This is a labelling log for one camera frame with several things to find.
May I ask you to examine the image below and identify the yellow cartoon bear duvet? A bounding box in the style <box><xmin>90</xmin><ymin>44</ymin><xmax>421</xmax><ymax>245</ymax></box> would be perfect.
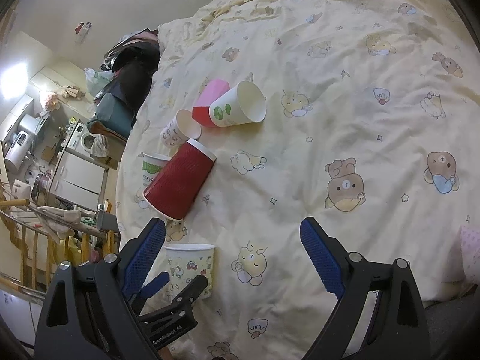
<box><xmin>116</xmin><ymin>0</ymin><xmax>479</xmax><ymax>359</ymax></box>

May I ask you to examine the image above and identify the pink red faceted cup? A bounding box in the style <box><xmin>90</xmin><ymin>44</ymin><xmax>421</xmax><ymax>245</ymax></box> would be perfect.
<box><xmin>192</xmin><ymin>79</ymin><xmax>230</xmax><ymax>128</ymax></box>

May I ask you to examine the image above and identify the small patterned white cup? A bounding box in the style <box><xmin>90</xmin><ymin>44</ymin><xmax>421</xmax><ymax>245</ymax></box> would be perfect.
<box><xmin>161</xmin><ymin>109</ymin><xmax>202</xmax><ymax>149</ymax></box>

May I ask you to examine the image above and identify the yellow wooden rack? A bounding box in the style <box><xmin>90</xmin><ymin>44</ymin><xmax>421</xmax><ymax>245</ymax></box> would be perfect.
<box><xmin>1</xmin><ymin>197</ymin><xmax>120</xmax><ymax>300</ymax></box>

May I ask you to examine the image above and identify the white washing machine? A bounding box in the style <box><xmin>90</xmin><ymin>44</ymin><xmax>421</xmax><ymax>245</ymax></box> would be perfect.
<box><xmin>67</xmin><ymin>122</ymin><xmax>96</xmax><ymax>157</ymax></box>

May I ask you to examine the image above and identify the green teal cushion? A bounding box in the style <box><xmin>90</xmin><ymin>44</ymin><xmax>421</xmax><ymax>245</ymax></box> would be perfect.
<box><xmin>86</xmin><ymin>94</ymin><xmax>136</xmax><ymax>142</ymax></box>

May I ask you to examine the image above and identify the white plastic bag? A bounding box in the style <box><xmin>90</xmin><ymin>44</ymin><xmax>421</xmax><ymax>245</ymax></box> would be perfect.
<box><xmin>84</xmin><ymin>68</ymin><xmax>114</xmax><ymax>97</ymax></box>

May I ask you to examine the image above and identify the green label white cup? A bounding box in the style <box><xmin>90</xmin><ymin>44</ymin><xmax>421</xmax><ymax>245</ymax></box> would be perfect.
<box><xmin>142</xmin><ymin>153</ymin><xmax>171</xmax><ymax>188</ymax></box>

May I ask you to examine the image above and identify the wall hook decoration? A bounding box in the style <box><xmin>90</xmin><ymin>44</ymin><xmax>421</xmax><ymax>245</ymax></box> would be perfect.
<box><xmin>75</xmin><ymin>21</ymin><xmax>92</xmax><ymax>44</ymax></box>

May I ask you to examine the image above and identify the green tree white cup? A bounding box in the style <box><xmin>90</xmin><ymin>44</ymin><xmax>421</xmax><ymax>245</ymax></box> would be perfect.
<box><xmin>209</xmin><ymin>80</ymin><xmax>267</xmax><ymax>128</ymax></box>

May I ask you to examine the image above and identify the cartoon print paper cup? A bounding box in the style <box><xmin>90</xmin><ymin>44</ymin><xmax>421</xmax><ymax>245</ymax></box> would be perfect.
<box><xmin>165</xmin><ymin>244</ymin><xmax>215</xmax><ymax>299</ymax></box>

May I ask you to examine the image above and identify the white kitchen cabinet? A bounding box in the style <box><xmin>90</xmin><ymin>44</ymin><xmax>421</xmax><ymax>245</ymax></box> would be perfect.
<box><xmin>49</xmin><ymin>151</ymin><xmax>106</xmax><ymax>211</ymax></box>

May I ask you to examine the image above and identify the pink patterned pillow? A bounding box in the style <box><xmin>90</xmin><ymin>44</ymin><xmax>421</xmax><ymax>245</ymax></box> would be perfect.
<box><xmin>460</xmin><ymin>225</ymin><xmax>480</xmax><ymax>285</ymax></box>

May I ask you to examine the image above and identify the large red paper cup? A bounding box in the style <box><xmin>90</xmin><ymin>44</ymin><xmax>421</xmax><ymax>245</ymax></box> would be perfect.
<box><xmin>143</xmin><ymin>139</ymin><xmax>216</xmax><ymax>220</ymax></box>

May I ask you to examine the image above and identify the dark clothes pile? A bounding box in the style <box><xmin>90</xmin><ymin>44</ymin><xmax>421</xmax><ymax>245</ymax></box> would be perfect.
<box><xmin>96</xmin><ymin>28</ymin><xmax>161</xmax><ymax>114</ymax></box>

